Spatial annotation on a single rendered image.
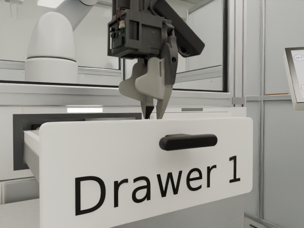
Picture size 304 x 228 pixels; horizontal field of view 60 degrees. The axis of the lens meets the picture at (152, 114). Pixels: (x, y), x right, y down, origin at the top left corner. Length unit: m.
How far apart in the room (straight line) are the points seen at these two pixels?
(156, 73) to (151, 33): 0.06
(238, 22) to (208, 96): 0.28
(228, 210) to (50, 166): 0.75
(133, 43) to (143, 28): 0.03
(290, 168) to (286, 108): 0.44
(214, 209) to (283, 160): 1.40
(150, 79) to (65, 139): 0.17
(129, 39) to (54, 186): 0.21
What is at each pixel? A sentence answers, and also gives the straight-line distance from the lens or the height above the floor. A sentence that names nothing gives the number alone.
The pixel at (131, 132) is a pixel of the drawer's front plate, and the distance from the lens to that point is 0.28.
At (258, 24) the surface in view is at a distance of 2.44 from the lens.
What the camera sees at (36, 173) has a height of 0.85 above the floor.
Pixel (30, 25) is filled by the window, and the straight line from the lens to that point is 0.63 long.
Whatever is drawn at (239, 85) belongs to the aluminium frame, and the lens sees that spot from 0.92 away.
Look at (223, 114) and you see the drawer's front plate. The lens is 0.83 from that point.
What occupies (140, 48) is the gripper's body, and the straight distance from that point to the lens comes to 0.38.
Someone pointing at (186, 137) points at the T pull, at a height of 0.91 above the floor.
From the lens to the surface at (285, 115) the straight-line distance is 2.19.
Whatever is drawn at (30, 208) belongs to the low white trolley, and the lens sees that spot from 0.55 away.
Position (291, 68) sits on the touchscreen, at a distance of 1.19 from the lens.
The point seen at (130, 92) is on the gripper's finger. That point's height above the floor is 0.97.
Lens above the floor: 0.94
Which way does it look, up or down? 1 degrees down
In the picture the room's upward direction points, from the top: straight up
